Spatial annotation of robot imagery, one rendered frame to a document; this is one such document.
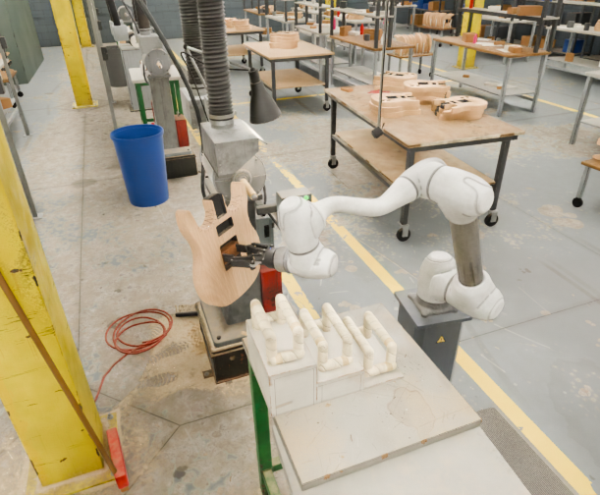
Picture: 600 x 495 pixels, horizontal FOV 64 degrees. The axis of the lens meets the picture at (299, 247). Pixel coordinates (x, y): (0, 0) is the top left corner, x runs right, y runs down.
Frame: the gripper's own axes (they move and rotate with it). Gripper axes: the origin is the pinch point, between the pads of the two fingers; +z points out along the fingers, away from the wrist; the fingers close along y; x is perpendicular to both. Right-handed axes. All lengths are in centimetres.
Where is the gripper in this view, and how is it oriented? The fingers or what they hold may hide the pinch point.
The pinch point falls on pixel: (232, 252)
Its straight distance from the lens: 174.6
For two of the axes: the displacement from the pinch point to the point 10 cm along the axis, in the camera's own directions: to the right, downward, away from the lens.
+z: -8.6, -0.9, 5.0
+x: -1.6, -8.8, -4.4
